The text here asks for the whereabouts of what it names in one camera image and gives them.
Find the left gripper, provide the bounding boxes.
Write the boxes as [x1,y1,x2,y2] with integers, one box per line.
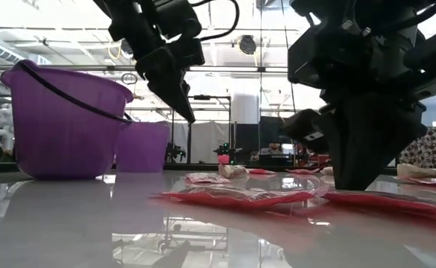
[94,0,196,124]

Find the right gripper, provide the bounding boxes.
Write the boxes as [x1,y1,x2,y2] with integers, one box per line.
[282,10,427,191]

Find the red candy pack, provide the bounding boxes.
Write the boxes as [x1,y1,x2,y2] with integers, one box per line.
[284,167,323,175]

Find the purple halloween bucket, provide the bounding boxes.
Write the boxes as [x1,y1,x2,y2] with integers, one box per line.
[0,59,135,181]
[114,121,171,173]

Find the long ceiling light bar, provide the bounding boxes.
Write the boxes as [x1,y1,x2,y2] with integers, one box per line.
[104,65,289,74]

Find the white curtain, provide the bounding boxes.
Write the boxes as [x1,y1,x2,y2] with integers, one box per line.
[165,121,233,165]

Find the person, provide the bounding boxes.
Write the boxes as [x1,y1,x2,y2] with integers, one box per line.
[260,143,284,156]

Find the white pillar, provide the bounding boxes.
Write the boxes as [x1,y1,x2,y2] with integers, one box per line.
[231,92,260,125]

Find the brown circle patterned cloth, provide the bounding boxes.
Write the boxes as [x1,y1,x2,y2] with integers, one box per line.
[398,126,436,168]

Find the white humanoid robot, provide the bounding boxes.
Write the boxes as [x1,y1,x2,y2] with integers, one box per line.
[0,103,16,153]

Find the black metal frame rig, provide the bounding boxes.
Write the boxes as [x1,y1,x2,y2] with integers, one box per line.
[169,94,233,165]

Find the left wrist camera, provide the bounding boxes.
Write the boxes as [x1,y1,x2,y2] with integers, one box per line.
[152,0,206,71]

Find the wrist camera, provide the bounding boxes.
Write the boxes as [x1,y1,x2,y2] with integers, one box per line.
[287,22,330,89]
[152,0,206,71]

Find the black ceiling cable reel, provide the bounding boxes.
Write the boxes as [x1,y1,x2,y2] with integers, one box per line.
[238,34,258,56]

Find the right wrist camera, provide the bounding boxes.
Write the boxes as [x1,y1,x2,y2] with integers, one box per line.
[287,22,330,89]

